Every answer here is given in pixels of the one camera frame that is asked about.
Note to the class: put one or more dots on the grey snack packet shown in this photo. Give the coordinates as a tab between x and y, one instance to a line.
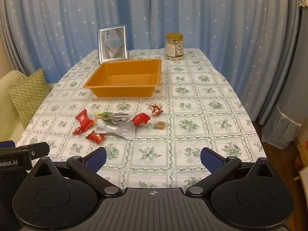
119	118

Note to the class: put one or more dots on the wooden framed board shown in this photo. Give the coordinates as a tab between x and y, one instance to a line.
304	173

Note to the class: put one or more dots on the orange plastic tray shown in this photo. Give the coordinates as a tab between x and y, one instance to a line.
125	81

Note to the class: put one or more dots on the blue star curtain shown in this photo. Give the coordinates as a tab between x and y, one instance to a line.
192	14

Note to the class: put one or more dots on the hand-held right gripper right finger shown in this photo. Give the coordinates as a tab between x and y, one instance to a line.
211	160

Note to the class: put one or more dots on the grey lace-trimmed curtain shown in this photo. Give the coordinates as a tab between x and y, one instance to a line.
288	125

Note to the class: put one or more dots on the red white candy packet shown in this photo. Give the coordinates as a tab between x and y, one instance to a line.
156	109

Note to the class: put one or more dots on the green zigzag cushion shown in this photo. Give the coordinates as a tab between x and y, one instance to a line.
28	96

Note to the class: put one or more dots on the brown cube candy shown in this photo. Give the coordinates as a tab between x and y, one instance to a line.
160	126

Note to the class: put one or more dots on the clear nut jar gold lid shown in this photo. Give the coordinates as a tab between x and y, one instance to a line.
174	48

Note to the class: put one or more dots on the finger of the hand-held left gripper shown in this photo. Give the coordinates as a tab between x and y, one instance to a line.
7	144
36	150

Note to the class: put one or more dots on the silver picture frame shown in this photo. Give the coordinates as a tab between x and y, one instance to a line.
113	44

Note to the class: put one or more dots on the pale green sofa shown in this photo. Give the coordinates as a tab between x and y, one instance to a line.
7	115

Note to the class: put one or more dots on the green floral tablecloth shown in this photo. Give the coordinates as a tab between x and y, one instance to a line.
192	101

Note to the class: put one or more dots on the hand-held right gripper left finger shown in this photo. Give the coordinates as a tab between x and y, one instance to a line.
96	160

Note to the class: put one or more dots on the small red candy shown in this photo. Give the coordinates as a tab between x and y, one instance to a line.
78	130

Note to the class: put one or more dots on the large red snack packet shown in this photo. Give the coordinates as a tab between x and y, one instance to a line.
83	119

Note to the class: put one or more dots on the red gold-print candy packet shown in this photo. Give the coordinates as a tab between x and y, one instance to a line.
95	137

